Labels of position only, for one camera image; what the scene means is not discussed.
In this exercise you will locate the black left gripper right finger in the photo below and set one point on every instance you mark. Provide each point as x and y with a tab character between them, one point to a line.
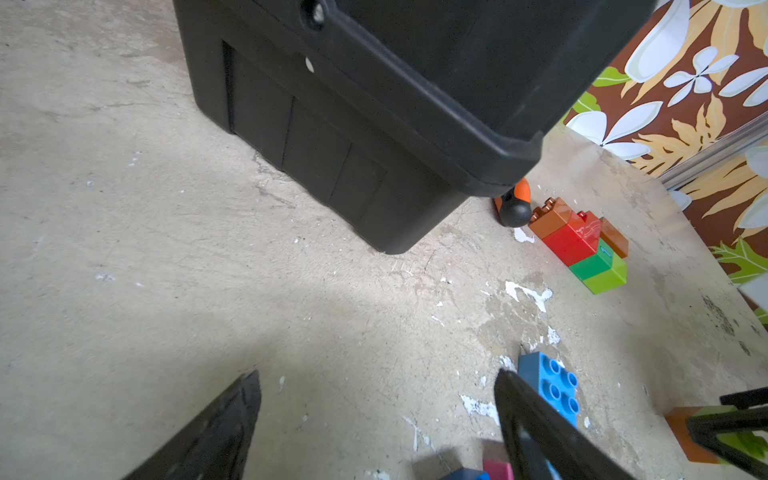
540	442

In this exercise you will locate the lime green brick in assembly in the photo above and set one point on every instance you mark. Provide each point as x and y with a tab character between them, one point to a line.
615	277

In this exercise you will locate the dark blue lego brick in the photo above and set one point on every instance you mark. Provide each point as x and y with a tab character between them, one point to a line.
465	473

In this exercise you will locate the orange lego brick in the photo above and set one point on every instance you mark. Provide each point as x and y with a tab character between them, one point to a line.
554	214
676	419
614	238

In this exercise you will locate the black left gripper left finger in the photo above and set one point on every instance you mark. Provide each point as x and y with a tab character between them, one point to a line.
213	445

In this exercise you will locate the light blue long lego brick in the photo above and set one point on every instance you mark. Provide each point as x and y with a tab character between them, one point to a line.
552	382

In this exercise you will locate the red long lego brick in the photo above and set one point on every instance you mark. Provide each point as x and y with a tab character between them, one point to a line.
577	240

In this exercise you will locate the orange handled screwdriver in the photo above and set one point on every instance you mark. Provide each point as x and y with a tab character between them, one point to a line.
514	207

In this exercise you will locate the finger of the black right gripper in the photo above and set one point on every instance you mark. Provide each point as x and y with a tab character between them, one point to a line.
703	431
746	399

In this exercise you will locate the black toolbox with yellow label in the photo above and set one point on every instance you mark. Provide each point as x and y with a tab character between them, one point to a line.
394	113

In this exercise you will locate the dark green lego brick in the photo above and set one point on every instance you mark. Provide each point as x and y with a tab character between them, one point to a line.
598	263

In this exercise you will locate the lime green lego brick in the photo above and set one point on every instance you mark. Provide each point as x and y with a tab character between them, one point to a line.
747	442

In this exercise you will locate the pink small lego brick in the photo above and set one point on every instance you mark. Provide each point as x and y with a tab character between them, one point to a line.
498	470

